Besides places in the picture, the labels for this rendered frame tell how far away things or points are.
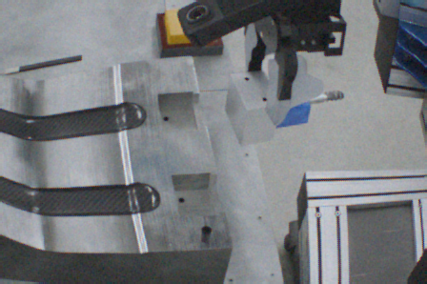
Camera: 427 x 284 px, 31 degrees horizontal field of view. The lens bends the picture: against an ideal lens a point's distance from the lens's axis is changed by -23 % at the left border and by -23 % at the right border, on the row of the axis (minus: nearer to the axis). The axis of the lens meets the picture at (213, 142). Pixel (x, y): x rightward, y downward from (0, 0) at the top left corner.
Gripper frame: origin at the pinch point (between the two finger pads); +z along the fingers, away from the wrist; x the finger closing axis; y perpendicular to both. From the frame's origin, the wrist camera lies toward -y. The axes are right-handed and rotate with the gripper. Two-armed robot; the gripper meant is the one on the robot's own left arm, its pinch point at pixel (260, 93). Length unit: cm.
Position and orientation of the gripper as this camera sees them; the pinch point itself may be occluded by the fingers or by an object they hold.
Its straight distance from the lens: 97.4
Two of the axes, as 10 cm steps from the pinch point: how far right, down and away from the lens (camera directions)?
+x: -3.0, -7.5, 5.9
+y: 9.5, -1.7, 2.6
